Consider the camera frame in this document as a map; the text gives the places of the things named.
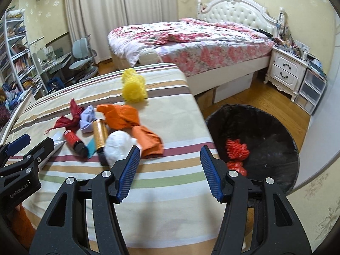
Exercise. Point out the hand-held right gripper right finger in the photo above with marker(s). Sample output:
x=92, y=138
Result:
x=209, y=170

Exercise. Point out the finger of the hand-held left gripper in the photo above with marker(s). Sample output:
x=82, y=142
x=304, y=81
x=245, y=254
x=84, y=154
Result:
x=18, y=141
x=42, y=147

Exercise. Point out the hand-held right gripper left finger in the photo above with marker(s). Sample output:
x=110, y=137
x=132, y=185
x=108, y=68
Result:
x=130, y=172

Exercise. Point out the white plastic bag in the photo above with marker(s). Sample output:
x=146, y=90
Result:
x=117, y=144

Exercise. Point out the red bottle with black cap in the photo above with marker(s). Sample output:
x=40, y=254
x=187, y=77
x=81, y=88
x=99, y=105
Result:
x=72, y=138

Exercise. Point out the dark red cloth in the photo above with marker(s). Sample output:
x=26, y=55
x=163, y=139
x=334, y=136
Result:
x=66, y=122

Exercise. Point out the orange plastic bag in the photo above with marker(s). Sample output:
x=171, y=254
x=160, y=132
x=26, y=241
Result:
x=148, y=142

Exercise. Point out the blue and white packet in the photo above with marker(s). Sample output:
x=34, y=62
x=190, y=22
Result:
x=91, y=148

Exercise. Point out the gold bottle with black cap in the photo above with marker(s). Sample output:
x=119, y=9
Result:
x=99, y=135

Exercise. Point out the lavender cloth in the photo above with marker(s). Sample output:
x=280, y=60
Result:
x=87, y=118

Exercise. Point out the orange cloth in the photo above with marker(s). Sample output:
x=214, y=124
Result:
x=120, y=115

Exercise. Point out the black lined trash bin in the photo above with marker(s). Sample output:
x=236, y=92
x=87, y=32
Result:
x=265, y=127

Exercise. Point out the red mesh bag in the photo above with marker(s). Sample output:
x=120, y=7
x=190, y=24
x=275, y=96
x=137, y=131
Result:
x=237, y=168

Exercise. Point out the person's orange clothing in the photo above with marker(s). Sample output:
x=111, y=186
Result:
x=22, y=223

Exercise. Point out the red foam net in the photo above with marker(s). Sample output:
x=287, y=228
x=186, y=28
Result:
x=237, y=150

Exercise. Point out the blue plastic crate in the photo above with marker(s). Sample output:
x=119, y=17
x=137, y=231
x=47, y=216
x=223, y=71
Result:
x=56, y=84

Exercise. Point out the cardboard box under bed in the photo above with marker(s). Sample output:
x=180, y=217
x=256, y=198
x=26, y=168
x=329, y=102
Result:
x=205, y=98

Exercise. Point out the glass study desk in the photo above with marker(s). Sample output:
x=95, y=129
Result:
x=53, y=63

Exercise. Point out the white box under bed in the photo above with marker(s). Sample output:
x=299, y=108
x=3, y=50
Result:
x=233, y=89

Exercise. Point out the yellow foam net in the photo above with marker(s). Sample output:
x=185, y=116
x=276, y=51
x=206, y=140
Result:
x=134, y=87

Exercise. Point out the white bookshelf with books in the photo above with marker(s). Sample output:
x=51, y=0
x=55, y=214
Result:
x=16, y=47

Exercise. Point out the white desk lamp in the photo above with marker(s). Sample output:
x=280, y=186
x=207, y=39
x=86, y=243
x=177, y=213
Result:
x=35, y=40

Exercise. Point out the grey-blue office chair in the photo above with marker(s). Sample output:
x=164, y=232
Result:
x=81, y=49

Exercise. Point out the white volleyball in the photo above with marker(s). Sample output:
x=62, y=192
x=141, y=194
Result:
x=150, y=56

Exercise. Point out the white nightstand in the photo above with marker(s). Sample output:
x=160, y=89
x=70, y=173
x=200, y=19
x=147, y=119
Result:
x=285, y=71

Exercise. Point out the bed with floral quilt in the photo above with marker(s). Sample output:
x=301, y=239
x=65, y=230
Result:
x=202, y=45

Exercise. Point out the clear plastic drawer unit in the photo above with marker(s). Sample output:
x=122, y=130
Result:
x=310, y=90

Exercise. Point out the dark clothes on bed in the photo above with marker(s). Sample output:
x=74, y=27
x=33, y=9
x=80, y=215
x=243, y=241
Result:
x=263, y=32

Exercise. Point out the clutter of small bottles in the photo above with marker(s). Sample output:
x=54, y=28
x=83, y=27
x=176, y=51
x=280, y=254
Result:
x=289, y=43

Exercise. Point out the pile of items on drawers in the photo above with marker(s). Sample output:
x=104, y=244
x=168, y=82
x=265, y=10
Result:
x=317, y=65

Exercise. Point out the beige curtain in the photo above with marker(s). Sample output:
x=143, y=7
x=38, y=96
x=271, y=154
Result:
x=106, y=10

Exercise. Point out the white tufted headboard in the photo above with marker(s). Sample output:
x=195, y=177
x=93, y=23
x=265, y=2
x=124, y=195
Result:
x=239, y=10

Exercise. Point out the white wooden bed rail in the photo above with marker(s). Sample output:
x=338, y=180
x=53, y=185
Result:
x=18, y=106

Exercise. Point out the white bed frame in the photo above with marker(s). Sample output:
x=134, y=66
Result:
x=239, y=67

